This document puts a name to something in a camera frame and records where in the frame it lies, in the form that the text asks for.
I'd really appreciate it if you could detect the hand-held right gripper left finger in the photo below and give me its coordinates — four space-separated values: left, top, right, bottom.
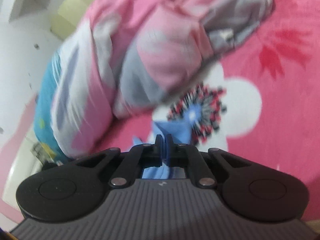
72 134 165 188

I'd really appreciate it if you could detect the pink grey white quilt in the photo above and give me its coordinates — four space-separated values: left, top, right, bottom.
51 0 275 160

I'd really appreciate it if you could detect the blue cartoon print pillow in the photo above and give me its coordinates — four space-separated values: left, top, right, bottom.
34 50 68 163

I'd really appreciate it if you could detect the pink floral blanket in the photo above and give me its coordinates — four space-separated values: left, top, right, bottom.
0 0 320 205

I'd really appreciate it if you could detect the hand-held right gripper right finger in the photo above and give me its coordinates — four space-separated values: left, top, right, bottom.
165 134 253 189

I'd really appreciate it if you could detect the green patterned cloth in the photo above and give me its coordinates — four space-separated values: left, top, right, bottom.
10 132 50 180

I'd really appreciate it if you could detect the light blue t-shirt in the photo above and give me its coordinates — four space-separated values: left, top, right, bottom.
131 120 193 179

